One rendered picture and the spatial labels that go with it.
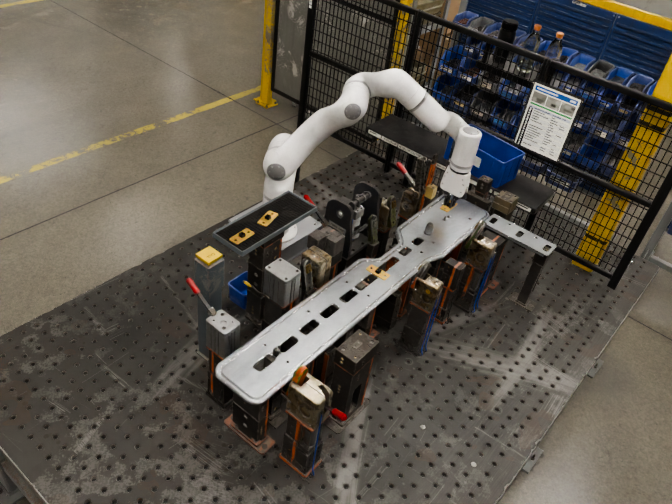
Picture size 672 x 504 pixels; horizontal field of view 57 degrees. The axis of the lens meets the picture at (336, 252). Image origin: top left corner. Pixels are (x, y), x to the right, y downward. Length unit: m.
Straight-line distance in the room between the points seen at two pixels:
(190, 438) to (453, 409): 0.89
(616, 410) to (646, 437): 0.18
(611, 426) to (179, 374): 2.17
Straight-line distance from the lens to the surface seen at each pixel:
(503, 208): 2.69
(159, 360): 2.29
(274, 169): 2.36
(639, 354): 3.92
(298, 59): 5.03
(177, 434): 2.10
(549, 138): 2.85
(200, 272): 1.99
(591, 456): 3.30
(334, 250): 2.21
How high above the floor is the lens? 2.44
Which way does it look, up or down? 39 degrees down
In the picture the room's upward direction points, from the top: 9 degrees clockwise
